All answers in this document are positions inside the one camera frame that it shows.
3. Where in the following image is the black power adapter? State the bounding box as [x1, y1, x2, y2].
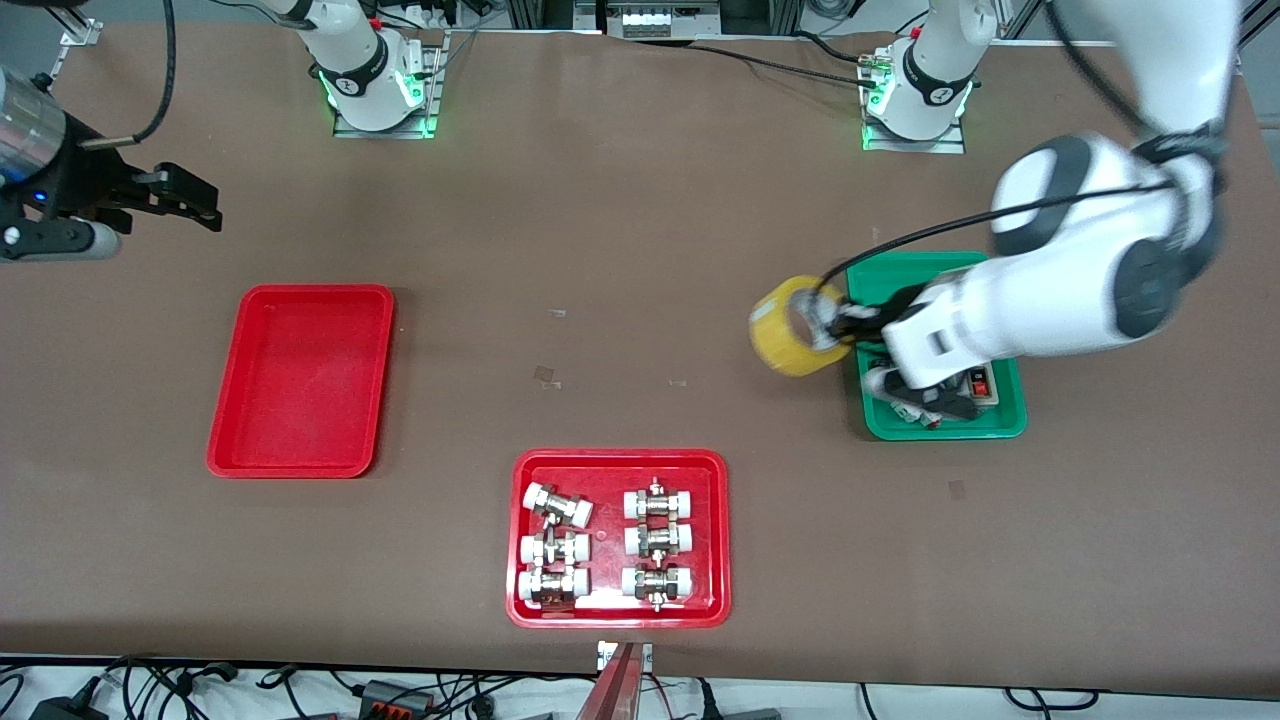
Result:
[28, 678, 109, 720]

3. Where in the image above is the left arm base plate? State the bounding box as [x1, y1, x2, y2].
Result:
[862, 45, 967, 154]

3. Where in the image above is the grey push button switch box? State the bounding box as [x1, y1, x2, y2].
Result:
[955, 362, 1002, 408]

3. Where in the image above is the empty red plastic tray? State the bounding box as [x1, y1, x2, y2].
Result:
[206, 284, 396, 479]

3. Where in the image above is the black orange connector block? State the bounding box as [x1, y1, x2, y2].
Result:
[358, 680, 438, 717]

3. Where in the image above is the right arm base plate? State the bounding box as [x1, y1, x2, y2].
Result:
[333, 30, 447, 139]

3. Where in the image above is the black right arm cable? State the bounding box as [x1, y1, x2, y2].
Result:
[78, 0, 177, 151]

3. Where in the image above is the grey terminal block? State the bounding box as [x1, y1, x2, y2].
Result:
[605, 0, 723, 39]

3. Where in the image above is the red tray with fittings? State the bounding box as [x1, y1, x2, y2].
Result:
[505, 448, 732, 630]

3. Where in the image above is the black cable on table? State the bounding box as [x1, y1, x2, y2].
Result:
[690, 30, 896, 89]

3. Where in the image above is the yellow tape roll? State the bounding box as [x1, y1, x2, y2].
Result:
[749, 276, 857, 379]

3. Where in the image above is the white metal pipe fitting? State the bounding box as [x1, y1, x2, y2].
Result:
[518, 530, 591, 567]
[517, 566, 591, 609]
[622, 478, 697, 521]
[620, 562, 696, 613]
[623, 520, 695, 559]
[522, 482, 595, 529]

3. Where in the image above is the green plastic tray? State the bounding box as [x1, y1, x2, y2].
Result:
[846, 251, 1029, 441]

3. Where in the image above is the red aluminium profile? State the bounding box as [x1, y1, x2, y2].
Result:
[575, 645, 641, 720]

